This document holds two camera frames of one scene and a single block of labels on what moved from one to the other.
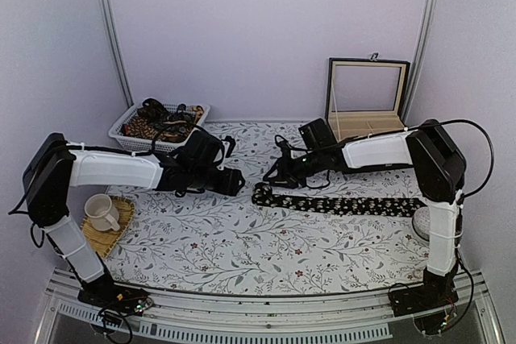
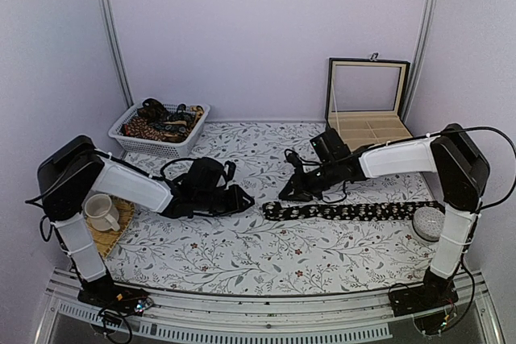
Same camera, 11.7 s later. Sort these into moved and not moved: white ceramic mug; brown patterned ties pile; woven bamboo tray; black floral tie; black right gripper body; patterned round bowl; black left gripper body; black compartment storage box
Moved: black floral tie; black left gripper body; black right gripper body
Not moved: woven bamboo tray; black compartment storage box; brown patterned ties pile; white ceramic mug; patterned round bowl
